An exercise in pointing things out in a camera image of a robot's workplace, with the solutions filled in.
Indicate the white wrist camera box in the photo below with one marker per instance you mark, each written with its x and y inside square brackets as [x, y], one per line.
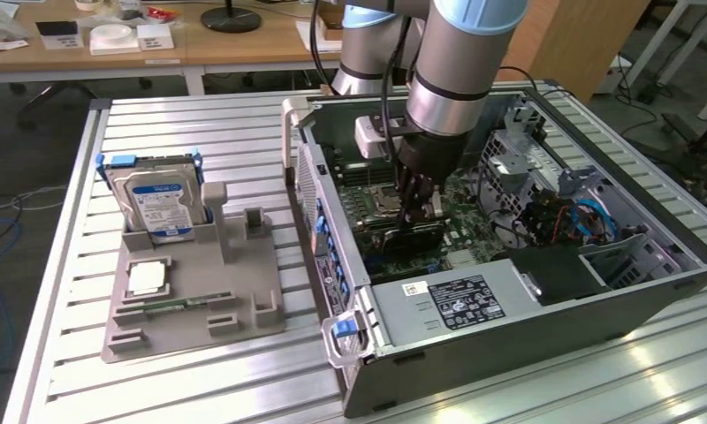
[370, 137]

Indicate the graphics card with metal bracket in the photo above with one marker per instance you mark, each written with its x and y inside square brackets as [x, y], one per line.
[413, 240]

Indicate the white stacked papers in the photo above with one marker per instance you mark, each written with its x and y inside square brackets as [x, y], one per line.
[325, 42]

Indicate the white desk frame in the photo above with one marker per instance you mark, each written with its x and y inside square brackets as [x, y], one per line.
[687, 42]

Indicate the brown cardboard box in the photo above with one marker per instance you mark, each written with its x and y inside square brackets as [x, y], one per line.
[333, 15]

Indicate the green motherboard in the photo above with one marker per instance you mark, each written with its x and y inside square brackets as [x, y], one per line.
[466, 238]

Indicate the green RAM stick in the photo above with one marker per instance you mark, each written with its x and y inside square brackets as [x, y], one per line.
[174, 304]

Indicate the red packet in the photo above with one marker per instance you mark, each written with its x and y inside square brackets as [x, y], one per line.
[161, 14]

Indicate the black plastic air duct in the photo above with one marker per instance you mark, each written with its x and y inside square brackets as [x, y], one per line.
[554, 274]

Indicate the black chair base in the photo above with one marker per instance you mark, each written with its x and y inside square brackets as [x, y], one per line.
[54, 95]

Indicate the black open PC case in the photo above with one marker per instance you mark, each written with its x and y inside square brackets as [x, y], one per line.
[508, 353]

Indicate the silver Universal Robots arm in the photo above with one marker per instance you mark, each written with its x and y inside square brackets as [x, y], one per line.
[460, 66]

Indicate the white paper label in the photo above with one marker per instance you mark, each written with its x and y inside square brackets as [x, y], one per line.
[6, 45]

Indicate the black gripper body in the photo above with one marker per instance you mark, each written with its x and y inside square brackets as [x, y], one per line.
[433, 154]

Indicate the white tape roll on box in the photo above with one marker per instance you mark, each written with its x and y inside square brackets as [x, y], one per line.
[114, 37]

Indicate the silver metal drive cage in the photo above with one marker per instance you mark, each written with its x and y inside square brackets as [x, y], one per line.
[513, 172]

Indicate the silver CPU chip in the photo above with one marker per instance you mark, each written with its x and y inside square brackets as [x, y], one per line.
[147, 278]

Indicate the installed black RAM sticks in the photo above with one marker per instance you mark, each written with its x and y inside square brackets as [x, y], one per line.
[369, 226]

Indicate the wooden desk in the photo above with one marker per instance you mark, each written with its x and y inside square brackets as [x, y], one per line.
[242, 48]

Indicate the grey power supply unit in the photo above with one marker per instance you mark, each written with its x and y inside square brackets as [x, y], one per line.
[408, 318]

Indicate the wooden cabinet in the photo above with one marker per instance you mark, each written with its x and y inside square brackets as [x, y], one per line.
[584, 48]

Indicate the black round lamp base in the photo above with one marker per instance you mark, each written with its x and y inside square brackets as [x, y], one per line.
[231, 20]

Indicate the grey parts rack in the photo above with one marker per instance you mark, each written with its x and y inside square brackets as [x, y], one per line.
[201, 318]

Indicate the CPU socket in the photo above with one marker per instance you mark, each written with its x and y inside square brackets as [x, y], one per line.
[385, 199]

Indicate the white box with black top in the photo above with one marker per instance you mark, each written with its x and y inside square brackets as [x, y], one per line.
[60, 35]

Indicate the white labelled box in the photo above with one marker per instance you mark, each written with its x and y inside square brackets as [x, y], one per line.
[155, 37]

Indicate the hard disk in blue caddy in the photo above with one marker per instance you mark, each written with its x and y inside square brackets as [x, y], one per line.
[159, 203]

